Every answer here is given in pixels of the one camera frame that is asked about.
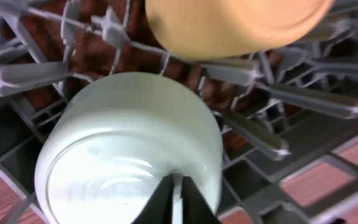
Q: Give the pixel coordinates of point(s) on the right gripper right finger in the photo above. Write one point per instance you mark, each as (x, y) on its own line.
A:
(195, 210)

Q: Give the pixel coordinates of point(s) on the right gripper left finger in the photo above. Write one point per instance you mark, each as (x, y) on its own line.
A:
(158, 210)

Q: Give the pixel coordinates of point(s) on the green plastic bowl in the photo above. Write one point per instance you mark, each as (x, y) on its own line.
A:
(115, 141)

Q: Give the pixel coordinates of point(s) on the yellow plastic cup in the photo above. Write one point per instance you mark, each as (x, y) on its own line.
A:
(212, 29)

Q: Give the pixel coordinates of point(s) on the grey dishwasher rack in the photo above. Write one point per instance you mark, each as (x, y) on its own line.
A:
(287, 117)

